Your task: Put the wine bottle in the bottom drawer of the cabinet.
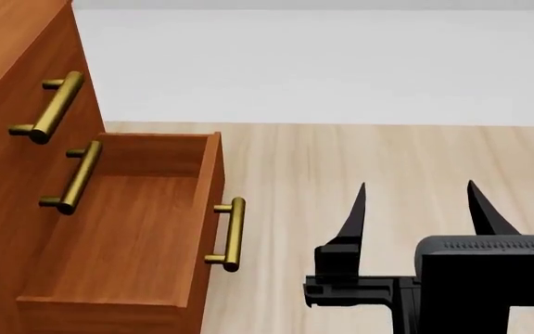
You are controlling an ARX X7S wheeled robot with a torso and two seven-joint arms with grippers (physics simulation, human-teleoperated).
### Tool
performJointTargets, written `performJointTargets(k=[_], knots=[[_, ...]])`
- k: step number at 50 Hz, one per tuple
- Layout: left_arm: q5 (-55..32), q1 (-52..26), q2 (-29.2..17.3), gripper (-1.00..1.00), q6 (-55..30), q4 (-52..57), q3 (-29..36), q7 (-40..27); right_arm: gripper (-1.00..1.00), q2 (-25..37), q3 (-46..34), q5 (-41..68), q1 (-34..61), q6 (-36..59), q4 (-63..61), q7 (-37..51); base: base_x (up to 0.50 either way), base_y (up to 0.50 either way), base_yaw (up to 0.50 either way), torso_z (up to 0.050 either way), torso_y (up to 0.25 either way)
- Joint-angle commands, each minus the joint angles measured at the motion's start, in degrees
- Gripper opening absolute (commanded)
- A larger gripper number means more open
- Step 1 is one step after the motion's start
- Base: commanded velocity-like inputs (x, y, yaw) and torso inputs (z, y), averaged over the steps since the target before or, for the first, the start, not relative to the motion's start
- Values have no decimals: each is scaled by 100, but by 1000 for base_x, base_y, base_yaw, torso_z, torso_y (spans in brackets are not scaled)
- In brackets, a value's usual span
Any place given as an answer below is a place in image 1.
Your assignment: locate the large brass bar handle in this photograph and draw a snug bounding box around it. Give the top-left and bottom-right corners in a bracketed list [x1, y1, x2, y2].
[7, 70, 86, 146]

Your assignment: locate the open wooden cabinet drawer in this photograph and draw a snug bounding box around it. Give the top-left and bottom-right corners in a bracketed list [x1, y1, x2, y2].
[15, 131, 227, 334]

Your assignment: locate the medium brass bar handle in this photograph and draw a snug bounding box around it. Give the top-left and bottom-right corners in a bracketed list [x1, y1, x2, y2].
[38, 139, 104, 216]

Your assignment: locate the brass drawer bar handle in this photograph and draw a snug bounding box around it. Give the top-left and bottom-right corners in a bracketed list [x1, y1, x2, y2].
[203, 196, 247, 274]

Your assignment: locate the orange-brown wooden cabinet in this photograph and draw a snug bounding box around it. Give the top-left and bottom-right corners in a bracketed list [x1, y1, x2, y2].
[0, 0, 107, 334]

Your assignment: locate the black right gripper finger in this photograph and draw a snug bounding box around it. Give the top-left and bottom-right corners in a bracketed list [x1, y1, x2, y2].
[466, 178, 523, 237]
[313, 181, 367, 280]

